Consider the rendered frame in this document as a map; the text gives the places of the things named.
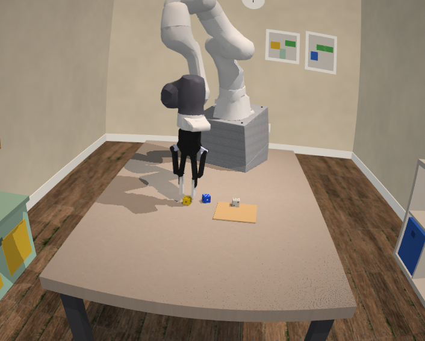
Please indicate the blue die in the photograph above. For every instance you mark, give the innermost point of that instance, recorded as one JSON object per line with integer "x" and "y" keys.
{"x": 206, "y": 198}

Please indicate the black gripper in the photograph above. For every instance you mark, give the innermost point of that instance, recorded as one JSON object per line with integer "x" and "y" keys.
{"x": 189, "y": 145}

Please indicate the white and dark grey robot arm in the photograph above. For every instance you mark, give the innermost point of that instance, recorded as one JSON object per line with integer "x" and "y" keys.
{"x": 188, "y": 94}

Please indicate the light orange mat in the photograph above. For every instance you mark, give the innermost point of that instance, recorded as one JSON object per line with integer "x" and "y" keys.
{"x": 244, "y": 213}

